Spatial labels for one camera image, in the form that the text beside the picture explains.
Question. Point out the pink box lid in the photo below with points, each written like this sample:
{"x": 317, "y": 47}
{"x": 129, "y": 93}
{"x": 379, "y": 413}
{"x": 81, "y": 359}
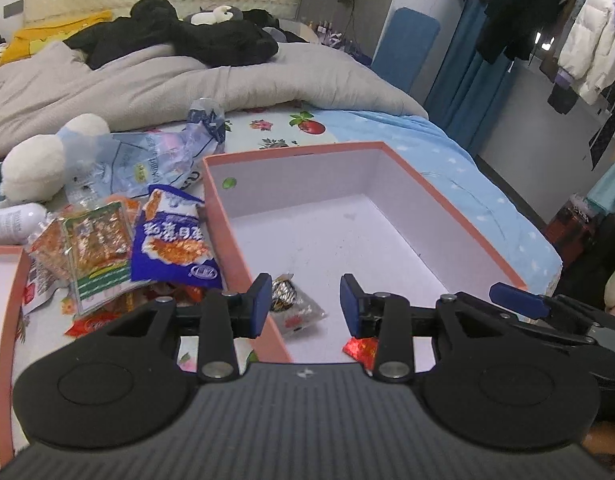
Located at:
{"x": 4, "y": 320}

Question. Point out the clear plastic bag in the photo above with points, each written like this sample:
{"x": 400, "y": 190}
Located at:
{"x": 147, "y": 155}

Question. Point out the white bottle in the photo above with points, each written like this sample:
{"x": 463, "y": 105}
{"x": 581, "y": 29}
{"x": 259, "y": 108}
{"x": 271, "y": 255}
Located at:
{"x": 12, "y": 222}

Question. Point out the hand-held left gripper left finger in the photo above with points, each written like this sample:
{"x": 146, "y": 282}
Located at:
{"x": 260, "y": 305}

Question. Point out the blue pad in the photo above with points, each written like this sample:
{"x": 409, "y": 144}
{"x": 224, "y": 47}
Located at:
{"x": 405, "y": 47}

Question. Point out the white hanging jacket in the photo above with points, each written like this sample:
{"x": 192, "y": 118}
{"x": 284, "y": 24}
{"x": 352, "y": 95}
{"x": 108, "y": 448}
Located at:
{"x": 595, "y": 35}

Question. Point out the blue snack packet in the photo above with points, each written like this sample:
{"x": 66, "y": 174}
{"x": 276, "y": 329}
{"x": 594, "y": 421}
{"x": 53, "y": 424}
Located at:
{"x": 175, "y": 240}

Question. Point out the white packet with red label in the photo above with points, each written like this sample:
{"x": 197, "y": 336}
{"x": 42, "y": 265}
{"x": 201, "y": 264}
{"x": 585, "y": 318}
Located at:
{"x": 39, "y": 292}

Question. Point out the white and blue plush toy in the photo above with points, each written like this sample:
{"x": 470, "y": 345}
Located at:
{"x": 37, "y": 160}

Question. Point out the red and black bag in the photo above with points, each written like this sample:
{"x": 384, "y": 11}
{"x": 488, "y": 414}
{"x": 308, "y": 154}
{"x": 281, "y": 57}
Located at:
{"x": 572, "y": 225}

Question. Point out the yellow cloth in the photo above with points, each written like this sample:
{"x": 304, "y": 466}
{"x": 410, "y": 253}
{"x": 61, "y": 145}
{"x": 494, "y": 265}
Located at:
{"x": 42, "y": 35}

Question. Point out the black clothing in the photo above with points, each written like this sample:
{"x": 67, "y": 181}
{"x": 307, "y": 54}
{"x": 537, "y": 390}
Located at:
{"x": 212, "y": 40}

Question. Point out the teal cloth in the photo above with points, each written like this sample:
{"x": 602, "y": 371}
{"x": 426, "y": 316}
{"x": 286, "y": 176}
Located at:
{"x": 610, "y": 185}

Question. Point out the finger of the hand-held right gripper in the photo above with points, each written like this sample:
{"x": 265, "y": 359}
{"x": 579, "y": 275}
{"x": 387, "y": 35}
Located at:
{"x": 520, "y": 300}

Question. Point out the black hanging coat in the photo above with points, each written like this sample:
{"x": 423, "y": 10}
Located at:
{"x": 525, "y": 5}

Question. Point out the grey duvet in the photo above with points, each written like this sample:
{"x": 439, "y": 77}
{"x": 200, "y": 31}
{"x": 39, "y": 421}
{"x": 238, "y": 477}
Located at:
{"x": 187, "y": 85}

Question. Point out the orange clear snack packet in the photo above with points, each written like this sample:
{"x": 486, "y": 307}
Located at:
{"x": 49, "y": 250}

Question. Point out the blue curtain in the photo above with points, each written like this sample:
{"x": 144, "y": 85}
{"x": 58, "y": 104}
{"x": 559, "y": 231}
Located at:
{"x": 470, "y": 65}

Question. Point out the bedside bottles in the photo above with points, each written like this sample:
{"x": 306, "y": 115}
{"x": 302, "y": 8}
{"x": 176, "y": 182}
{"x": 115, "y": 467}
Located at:
{"x": 335, "y": 40}

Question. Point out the red foil snack packet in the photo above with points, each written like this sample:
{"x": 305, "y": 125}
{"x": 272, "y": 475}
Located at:
{"x": 361, "y": 350}

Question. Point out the pink cardboard box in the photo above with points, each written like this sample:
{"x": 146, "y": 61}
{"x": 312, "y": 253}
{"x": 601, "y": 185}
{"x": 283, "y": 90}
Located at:
{"x": 337, "y": 220}

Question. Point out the silver snack packet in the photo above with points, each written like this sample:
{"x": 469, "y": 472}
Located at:
{"x": 295, "y": 310}

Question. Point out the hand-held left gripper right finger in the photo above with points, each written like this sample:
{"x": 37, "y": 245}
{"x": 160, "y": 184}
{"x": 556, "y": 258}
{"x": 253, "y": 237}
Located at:
{"x": 348, "y": 307}

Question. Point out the grey and white plush toy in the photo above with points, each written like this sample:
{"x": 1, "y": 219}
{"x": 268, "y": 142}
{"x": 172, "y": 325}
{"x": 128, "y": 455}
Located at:
{"x": 215, "y": 14}

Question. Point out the green-edged clear snack packet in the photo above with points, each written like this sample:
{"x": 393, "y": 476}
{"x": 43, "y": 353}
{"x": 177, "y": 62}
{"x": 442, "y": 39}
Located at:
{"x": 99, "y": 255}

